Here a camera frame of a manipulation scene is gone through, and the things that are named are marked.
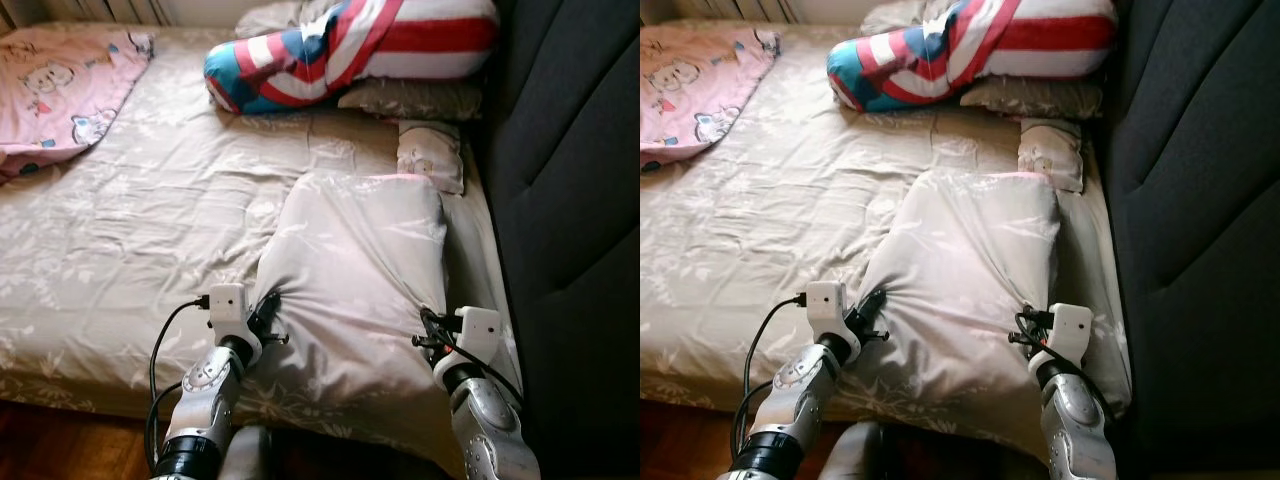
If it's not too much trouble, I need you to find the beige floral pillow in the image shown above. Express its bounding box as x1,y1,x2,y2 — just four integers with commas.
855,168,1086,421
245,172,463,421

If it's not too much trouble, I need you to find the grey robot leg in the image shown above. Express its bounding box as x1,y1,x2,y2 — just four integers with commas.
818,420,886,480
222,425,276,480

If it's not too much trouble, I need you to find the small cartoon print pillow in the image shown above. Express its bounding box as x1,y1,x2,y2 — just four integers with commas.
397,120,466,195
1018,117,1086,193

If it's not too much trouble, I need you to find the dark grey padded headboard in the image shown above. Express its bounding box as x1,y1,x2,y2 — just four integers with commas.
1095,0,1280,476
470,0,640,480

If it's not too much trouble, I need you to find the red white blue bolster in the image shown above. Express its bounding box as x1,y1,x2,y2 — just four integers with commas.
827,0,1119,113
203,0,501,114

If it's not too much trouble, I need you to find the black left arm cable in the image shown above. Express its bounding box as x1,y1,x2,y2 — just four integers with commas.
733,293,809,466
148,295,211,471

